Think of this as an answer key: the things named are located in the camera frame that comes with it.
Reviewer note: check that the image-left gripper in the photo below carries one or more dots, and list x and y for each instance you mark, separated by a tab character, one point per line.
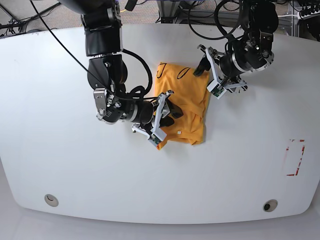
154	115

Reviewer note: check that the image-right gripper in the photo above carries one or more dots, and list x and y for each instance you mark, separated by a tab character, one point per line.
222	68

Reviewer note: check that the orange T-shirt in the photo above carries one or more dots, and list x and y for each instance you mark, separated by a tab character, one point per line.
191	95

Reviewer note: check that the white power strip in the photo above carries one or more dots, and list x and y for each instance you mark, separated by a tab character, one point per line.
308	13

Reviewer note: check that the red tape rectangle marking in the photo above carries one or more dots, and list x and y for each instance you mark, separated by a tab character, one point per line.
293	157

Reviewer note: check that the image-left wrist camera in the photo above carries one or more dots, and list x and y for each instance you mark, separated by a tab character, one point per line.
157	137

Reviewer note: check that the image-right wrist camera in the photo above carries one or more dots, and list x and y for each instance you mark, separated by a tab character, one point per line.
216	89

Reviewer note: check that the black arm cable image-right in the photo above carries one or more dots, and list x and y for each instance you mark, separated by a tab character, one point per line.
232	41

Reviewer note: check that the black arm cable image-left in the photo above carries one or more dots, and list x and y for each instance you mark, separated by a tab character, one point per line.
106	69

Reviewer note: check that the aluminium frame stand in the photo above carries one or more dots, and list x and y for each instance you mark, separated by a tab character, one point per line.
200	12

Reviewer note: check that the right table cable grommet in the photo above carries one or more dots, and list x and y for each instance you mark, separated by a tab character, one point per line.
270	205

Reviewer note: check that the table cable grommet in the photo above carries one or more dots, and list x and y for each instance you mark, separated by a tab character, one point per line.
51	200
270	205

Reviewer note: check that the left table cable grommet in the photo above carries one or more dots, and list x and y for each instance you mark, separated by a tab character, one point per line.
51	200

